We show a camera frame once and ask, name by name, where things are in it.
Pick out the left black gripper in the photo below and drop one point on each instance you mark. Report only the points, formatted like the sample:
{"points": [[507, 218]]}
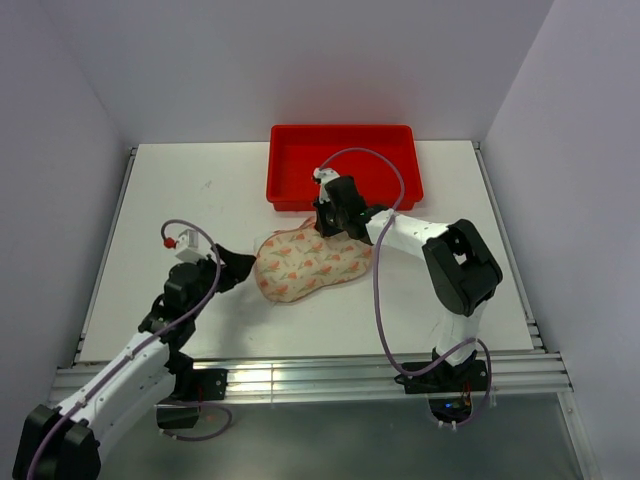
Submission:
{"points": [[236, 268]]}

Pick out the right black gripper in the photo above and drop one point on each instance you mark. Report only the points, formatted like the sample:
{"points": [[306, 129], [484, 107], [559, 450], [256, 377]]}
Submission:
{"points": [[322, 226]]}

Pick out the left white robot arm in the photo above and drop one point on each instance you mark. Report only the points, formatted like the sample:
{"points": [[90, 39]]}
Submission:
{"points": [[72, 439]]}

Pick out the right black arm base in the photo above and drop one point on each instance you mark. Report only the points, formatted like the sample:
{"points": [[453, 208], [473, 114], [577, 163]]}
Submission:
{"points": [[454, 394]]}

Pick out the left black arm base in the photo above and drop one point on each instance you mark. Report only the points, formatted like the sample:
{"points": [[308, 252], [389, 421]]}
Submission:
{"points": [[196, 399]]}

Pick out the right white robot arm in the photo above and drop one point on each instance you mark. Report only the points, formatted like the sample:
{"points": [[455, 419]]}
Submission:
{"points": [[463, 272]]}

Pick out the red plastic tray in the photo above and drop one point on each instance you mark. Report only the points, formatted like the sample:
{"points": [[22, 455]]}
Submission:
{"points": [[365, 152]]}

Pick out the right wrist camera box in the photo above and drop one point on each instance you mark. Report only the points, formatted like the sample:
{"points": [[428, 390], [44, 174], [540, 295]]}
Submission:
{"points": [[323, 176]]}

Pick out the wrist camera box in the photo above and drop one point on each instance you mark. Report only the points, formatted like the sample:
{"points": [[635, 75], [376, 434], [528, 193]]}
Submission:
{"points": [[188, 246], [323, 176]]}

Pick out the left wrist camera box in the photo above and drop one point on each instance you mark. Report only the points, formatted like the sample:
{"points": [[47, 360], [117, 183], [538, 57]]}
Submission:
{"points": [[188, 246]]}

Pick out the aluminium frame rail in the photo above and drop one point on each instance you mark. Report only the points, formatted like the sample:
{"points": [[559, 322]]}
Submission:
{"points": [[281, 357]]}

